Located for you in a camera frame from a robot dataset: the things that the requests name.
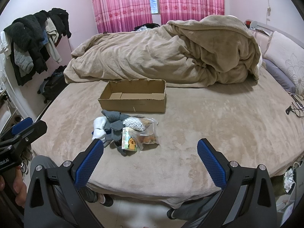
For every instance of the beige rumpled duvet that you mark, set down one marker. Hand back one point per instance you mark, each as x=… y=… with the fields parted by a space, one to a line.
x=186 y=54

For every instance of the grey knitted glove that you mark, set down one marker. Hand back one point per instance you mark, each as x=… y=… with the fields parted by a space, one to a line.
x=113 y=131
x=113 y=116

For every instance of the person's right shoe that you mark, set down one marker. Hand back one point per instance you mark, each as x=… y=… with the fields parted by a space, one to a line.
x=170 y=214

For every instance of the clear bag brown snacks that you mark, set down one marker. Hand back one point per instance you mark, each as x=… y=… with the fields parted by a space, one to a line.
x=149 y=135

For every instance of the brown cardboard box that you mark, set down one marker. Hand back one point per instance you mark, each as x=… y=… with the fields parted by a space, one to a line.
x=134 y=96

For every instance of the shoe rack shelf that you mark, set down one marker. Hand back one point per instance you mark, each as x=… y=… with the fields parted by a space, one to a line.
x=9 y=115

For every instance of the left pink curtain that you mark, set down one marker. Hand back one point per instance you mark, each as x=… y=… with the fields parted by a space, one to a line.
x=121 y=15

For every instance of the pile of hanging clothes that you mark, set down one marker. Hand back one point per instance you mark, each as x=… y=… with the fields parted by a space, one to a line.
x=31 y=40

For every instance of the black backpack on floor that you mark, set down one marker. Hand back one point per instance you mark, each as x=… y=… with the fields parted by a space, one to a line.
x=53 y=85

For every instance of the person's left shoe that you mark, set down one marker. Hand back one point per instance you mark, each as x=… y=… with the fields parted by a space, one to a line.
x=105 y=200

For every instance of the dark clothes behind duvet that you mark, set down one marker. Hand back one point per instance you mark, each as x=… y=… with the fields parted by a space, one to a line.
x=146 y=26

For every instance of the bag of white beads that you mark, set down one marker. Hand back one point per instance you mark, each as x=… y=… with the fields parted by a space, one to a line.
x=135 y=123

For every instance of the capybara tissue pack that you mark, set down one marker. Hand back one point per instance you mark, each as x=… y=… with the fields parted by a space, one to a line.
x=128 y=139

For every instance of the white floral pillow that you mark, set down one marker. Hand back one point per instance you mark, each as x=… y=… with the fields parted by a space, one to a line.
x=288 y=57

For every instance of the person's shoe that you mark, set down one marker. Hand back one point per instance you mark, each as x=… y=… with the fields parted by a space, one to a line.
x=170 y=214
x=105 y=200

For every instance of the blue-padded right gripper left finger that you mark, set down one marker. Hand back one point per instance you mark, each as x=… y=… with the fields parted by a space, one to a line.
x=42 y=208

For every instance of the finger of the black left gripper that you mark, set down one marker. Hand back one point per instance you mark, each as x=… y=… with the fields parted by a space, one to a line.
x=31 y=134

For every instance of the grey pillow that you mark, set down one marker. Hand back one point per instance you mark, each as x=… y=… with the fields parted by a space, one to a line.
x=280 y=76

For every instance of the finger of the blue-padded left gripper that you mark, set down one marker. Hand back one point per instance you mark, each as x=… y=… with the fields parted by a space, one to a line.
x=22 y=125

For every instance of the grey bed headboard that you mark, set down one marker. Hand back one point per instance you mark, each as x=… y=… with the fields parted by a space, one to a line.
x=262 y=32

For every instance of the white sock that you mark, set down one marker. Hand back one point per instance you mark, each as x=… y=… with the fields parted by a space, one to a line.
x=99 y=128

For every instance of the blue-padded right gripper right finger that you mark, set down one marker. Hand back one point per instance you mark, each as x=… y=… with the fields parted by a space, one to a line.
x=247 y=197

